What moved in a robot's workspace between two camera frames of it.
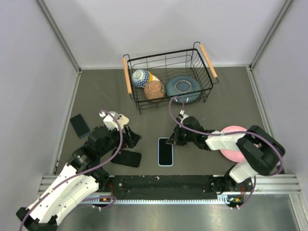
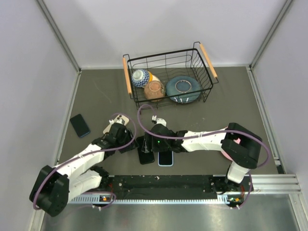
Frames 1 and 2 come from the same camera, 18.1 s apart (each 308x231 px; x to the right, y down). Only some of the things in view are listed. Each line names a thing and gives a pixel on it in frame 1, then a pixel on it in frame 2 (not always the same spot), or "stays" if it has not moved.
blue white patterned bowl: [140, 77] stays
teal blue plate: [183, 89] stays
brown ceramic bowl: [154, 89] stays
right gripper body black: [182, 136] → [157, 145]
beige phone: [122, 120] stays
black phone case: [128, 158] → [144, 158]
